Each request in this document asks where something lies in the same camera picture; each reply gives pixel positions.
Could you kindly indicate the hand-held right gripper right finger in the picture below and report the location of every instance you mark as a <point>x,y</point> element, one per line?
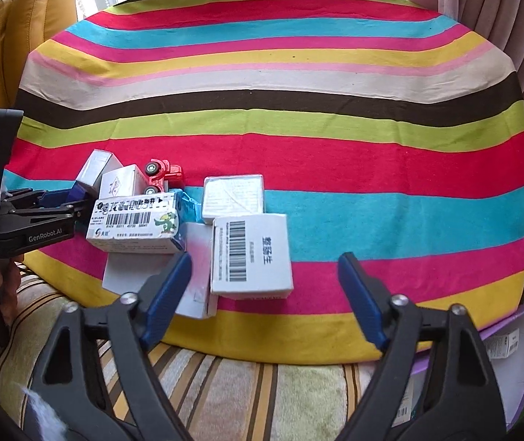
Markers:
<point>363,301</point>

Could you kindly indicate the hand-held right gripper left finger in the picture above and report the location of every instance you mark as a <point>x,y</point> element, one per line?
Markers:
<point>165,303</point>

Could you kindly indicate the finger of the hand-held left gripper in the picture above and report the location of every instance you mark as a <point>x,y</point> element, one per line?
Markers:
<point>50,198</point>
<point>55,213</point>

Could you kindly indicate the white carton with green cartoon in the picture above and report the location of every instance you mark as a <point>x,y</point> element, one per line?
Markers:
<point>133,225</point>

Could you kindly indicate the white carton with large barcode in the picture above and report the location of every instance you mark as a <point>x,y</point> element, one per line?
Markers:
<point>262,257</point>

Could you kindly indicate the red toy truck blue shovel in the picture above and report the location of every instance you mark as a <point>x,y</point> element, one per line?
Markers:
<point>167,174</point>

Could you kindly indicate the purple cardboard box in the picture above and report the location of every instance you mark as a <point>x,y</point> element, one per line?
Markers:
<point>514,376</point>

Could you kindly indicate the flat white carton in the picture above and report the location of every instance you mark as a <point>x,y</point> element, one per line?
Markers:
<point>197,266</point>

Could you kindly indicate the small white and blue carton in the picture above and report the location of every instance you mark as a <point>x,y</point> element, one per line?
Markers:
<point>94,167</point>

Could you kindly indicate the white carton with diamond print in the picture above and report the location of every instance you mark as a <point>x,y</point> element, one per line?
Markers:
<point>122,181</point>

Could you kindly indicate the square white carton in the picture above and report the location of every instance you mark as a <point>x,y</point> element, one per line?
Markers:
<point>234,197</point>

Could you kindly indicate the brown striped plush cushion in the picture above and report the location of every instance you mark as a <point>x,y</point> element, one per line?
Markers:
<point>243,404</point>

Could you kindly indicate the yellow leather sofa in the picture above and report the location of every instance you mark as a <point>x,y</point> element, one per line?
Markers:
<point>27,23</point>

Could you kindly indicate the rainbow striped cloth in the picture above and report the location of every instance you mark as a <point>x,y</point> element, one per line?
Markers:
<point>280,101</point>

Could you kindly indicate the pink brown curtain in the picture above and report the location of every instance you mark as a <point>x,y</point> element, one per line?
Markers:
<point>519,55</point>

